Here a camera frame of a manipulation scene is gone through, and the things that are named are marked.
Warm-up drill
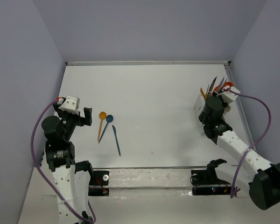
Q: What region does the patterned-handle metal knife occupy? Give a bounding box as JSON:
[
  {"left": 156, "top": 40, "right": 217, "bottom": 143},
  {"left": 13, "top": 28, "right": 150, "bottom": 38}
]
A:
[{"left": 207, "top": 76, "right": 217, "bottom": 96}]

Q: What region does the pink-handle metal knife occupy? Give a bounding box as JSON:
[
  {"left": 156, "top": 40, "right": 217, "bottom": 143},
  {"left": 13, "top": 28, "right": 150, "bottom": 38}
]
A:
[{"left": 217, "top": 78, "right": 224, "bottom": 93}]

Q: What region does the orange-red plastic spoon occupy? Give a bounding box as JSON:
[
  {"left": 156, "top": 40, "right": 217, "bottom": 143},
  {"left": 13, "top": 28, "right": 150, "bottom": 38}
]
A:
[{"left": 223, "top": 82, "right": 234, "bottom": 91}]

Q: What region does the beige plastic spoon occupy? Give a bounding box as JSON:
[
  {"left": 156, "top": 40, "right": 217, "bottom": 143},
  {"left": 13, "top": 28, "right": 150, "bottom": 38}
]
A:
[{"left": 224, "top": 105, "right": 231, "bottom": 113}]

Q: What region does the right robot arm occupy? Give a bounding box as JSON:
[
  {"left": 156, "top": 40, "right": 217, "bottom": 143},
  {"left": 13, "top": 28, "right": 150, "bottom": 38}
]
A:
[{"left": 194, "top": 95, "right": 280, "bottom": 210}]

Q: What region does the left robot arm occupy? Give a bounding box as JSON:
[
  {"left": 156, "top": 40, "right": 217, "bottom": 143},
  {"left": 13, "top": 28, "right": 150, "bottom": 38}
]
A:
[{"left": 42, "top": 103, "right": 96, "bottom": 224}]

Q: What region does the yellow-orange plastic spoon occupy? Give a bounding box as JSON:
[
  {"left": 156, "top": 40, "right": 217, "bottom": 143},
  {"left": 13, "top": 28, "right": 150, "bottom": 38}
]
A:
[{"left": 97, "top": 112, "right": 107, "bottom": 141}]

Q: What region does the blue plastic spoon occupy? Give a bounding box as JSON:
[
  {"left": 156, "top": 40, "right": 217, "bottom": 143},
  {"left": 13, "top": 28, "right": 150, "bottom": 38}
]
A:
[{"left": 98, "top": 115, "right": 113, "bottom": 143}]

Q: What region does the teal plastic knife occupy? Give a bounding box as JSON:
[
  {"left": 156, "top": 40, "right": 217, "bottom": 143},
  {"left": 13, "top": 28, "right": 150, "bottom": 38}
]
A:
[{"left": 112, "top": 125, "right": 121, "bottom": 156}]

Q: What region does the white two-compartment utensil holder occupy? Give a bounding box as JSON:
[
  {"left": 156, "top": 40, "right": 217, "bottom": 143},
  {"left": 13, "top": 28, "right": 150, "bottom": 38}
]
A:
[{"left": 194, "top": 94, "right": 205, "bottom": 136}]

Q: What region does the orange knife in holder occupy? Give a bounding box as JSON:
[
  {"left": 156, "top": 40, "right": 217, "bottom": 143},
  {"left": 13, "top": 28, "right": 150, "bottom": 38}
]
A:
[{"left": 200, "top": 88, "right": 206, "bottom": 99}]

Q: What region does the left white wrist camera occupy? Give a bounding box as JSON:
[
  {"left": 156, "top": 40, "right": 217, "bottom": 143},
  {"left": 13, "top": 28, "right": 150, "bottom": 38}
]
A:
[{"left": 57, "top": 96, "right": 80, "bottom": 114}]

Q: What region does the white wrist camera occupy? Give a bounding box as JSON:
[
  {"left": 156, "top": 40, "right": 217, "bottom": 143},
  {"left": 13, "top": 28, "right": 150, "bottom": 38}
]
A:
[
  {"left": 57, "top": 96, "right": 80, "bottom": 114},
  {"left": 218, "top": 85, "right": 241, "bottom": 105}
]

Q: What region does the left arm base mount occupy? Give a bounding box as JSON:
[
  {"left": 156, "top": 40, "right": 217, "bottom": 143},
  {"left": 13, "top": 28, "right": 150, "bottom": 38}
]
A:
[{"left": 88, "top": 169, "right": 110, "bottom": 196}]

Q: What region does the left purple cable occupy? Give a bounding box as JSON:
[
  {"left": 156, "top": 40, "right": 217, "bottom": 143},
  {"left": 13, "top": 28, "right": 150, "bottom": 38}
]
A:
[{"left": 31, "top": 100, "right": 97, "bottom": 224}]

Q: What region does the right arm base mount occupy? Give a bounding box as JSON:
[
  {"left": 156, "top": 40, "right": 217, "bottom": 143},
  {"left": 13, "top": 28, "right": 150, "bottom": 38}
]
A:
[{"left": 189, "top": 159, "right": 231, "bottom": 196}]

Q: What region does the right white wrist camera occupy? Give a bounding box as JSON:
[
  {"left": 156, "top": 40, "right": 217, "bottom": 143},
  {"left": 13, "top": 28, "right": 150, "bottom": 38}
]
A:
[{"left": 218, "top": 85, "right": 241, "bottom": 105}]

